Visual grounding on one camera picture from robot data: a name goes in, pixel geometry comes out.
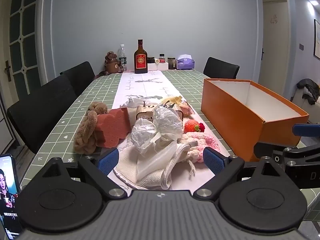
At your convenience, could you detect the white printed table runner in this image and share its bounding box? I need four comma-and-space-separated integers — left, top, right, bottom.
107, 70, 218, 190

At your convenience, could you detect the glass panel door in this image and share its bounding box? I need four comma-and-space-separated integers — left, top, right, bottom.
0, 0, 44, 105

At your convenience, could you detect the cream cloth pouch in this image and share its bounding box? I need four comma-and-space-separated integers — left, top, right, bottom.
113, 140, 200, 190

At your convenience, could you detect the brown plush toy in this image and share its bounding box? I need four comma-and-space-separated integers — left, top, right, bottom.
73, 102, 108, 155

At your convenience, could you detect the green checkered tablecloth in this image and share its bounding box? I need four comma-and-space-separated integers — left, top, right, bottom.
19, 69, 320, 220

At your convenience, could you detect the pink and white crochet piece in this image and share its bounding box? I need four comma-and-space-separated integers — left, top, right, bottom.
179, 132, 221, 164

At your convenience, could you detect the clear water bottle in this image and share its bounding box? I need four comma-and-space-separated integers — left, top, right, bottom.
118, 44, 127, 72

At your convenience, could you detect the purple tissue pack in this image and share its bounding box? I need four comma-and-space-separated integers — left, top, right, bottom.
176, 54, 196, 70

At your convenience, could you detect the black smartphone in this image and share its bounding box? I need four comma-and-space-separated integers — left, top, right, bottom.
0, 154, 23, 240

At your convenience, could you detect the wooden music box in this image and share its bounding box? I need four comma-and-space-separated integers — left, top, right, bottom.
136, 101, 184, 125

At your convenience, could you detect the crumpled white plastic bag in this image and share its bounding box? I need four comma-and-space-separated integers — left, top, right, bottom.
152, 105, 184, 142
120, 98, 143, 108
130, 117, 160, 154

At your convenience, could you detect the black chair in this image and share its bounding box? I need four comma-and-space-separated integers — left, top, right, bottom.
203, 57, 240, 80
60, 61, 96, 98
7, 74, 78, 154

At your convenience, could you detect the translucent plastic bag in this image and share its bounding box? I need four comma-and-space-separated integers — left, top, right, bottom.
136, 141, 178, 180

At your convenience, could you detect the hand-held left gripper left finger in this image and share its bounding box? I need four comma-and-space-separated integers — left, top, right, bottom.
37, 148, 127, 200

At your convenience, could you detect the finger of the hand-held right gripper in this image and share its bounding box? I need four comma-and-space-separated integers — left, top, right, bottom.
253, 141, 300, 160
292, 123, 320, 137

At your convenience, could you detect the brown bear-shaped bottle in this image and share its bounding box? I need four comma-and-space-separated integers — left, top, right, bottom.
96, 52, 124, 77

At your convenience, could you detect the brown liquor bottle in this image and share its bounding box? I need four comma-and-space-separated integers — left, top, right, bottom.
134, 39, 148, 74

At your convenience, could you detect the cream door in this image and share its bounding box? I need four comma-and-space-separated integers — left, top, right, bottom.
259, 0, 290, 98

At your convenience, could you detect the pink sponge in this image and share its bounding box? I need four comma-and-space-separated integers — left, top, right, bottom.
94, 107, 132, 148

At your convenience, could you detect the orange crochet fruit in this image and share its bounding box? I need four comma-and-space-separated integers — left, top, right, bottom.
183, 119, 205, 133

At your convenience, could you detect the framed wall picture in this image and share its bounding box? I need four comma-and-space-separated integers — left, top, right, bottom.
313, 19, 320, 60

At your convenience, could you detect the dark jacket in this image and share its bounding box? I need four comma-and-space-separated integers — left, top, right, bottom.
296, 79, 320, 105

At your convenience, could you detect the white box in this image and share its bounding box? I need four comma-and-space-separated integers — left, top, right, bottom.
147, 62, 168, 71

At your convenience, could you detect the pink packet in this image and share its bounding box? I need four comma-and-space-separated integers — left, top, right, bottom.
180, 101, 197, 118

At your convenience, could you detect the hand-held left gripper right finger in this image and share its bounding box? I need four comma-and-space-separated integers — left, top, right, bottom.
194, 147, 290, 200

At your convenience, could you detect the orange storage box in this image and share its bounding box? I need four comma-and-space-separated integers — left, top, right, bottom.
201, 78, 310, 162

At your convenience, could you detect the light grey sofa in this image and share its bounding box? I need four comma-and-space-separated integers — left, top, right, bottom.
291, 89, 320, 124

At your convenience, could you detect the pale yellow ribbon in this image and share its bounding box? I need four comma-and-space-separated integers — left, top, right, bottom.
160, 95, 184, 105

